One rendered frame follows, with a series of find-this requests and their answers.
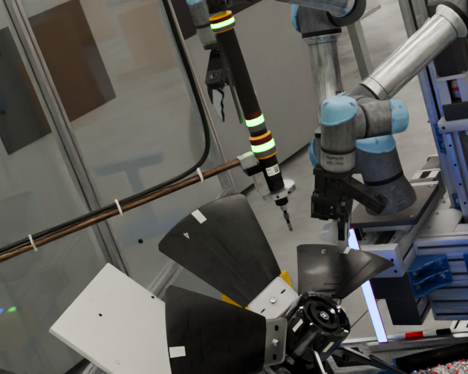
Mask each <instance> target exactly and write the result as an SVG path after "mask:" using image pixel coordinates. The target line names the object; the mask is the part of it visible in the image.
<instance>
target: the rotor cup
mask: <svg viewBox="0 0 468 374"><path fill-rule="evenodd" d="M321 311H323V312H326V313H327V314H328V315H329V319H328V320H325V319H323V318H322V317H321V316H320V312H321ZM283 317H287V336H286V347H285V360H284V361H283V363H281V364H276V365H272V367H273V369H274V370H276V371H277V372H278V373H279V374H314V373H316V368H315V364H314V360H313V353H312V350H314V351H317V352H318V355H319V358H320V361H321V362H322V365H325V367H326V360H327V359H328V358H329V357H330V356H331V355H332V354H333V353H334V352H335V351H336V349H337V348H338V347H339V346H340V345H341V344H342V343H343V341H344V340H345V339H346V338H347V337H348V335H349V333H350V331H351V325H350V321H349V319H348V316H347V315H346V314H345V312H344V310H343V309H342V308H341V306H340V305H339V304H338V303H337V302H335V301H334V300H333V299H331V298H329V297H328V296H327V295H324V294H322V293H320V292H305V293H304V294H302V295H300V297H299V298H298V299H297V300H296V302H295V303H294V304H293V306H292V307H291V308H289V310H288V311H287V312H286V313H285V315H284V316H283ZM301 319H302V321H303V323H302V324H301V325H300V326H299V328H298V329H297V330H296V331H295V332H294V331H293V328H294V327H295V326H296V325H297V323H298V322H299V321H300V320H301ZM331 342H334V343H333V344H332V346H331V347H330V348H329V349H328V350H327V351H326V352H323V350H324V349H325V348H326V347H327V346H328V345H329V344H330V343H331Z"/></svg>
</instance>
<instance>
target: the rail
mask: <svg viewBox="0 0 468 374"><path fill-rule="evenodd" d="M387 338H388V340H389V342H388V343H381V344H379V341H378V339H377V337H369V338H355V339H347V340H344V341H343V344H354V343H367V345H368V347H369V349H370V350H371V351H372V353H373V355H374V356H375V357H377V358H379V359H380V360H382V361H384V362H386V363H387V364H389V365H392V366H394V363H393V361H392V359H393V358H398V357H401V356H405V355H411V354H414V353H417V352H423V351H426V350H432V349H435V348H438V347H444V346H447V345H450V344H456V343H460V342H463V341H468V327H466V328H458V329H451V334H447V335H432V336H424V337H418V338H404V339H395V337H394V335H387Z"/></svg>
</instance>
